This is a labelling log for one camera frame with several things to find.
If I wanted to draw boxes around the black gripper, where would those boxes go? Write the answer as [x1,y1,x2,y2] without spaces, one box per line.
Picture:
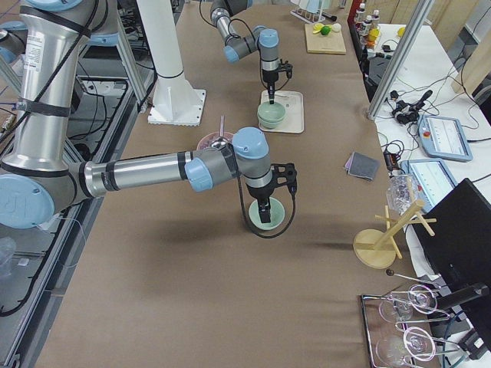
[261,58,293,105]
[245,163,297,224]

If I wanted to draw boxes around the green bowl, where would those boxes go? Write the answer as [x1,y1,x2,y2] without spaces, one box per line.
[247,198,287,232]
[257,101,286,121]
[258,115,285,130]

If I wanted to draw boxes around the grey purple cloth stack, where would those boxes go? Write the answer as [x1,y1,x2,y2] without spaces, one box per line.
[344,152,381,181]

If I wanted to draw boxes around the beige rabbit tray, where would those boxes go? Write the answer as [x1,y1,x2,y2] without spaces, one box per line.
[258,90,304,133]

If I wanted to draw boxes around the metal ice scoop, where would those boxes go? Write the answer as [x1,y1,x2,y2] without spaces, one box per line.
[209,115,229,150]

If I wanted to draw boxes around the bamboo cutting board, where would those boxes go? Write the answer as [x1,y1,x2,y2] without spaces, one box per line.
[305,24,346,54]

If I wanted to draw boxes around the lemon slices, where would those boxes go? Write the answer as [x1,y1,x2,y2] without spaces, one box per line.
[312,23,324,34]

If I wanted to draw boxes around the pink ice bowl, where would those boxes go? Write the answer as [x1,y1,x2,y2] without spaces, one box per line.
[196,132,233,150]

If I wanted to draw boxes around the green lime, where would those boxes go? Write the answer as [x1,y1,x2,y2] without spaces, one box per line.
[320,25,331,35]

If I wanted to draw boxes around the white dish rack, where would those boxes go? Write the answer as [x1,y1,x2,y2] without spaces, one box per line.
[290,0,337,24]

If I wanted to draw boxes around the condiment bottles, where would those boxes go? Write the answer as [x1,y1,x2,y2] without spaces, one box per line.
[354,2,381,45]

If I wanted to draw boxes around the wooden mug tree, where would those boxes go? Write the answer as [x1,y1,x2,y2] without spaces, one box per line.
[353,197,437,269]

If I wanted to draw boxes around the lower teach pendant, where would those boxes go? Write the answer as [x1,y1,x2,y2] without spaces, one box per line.
[401,158,457,212]

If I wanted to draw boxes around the teach pendant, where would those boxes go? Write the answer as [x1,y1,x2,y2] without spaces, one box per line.
[401,158,457,212]
[418,115,473,162]

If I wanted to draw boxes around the upper teach pendant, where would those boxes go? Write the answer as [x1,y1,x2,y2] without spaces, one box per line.
[418,115,473,162]

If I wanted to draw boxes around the metal wine glass rack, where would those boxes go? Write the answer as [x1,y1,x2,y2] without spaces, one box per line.
[361,268,470,367]

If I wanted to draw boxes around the upper wine glass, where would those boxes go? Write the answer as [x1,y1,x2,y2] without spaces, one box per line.
[378,284,437,323]

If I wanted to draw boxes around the black monitor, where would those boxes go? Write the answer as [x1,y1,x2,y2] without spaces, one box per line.
[410,177,491,334]

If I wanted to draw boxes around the lower wine glass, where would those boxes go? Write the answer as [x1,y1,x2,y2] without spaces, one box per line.
[375,327,437,367]

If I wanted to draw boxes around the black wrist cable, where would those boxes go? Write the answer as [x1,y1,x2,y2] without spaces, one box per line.
[236,168,298,239]

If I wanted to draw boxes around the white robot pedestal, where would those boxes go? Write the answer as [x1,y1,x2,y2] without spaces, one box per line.
[137,0,206,127]

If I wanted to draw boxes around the aluminium frame post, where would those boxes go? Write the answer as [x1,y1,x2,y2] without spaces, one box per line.
[367,0,435,120]

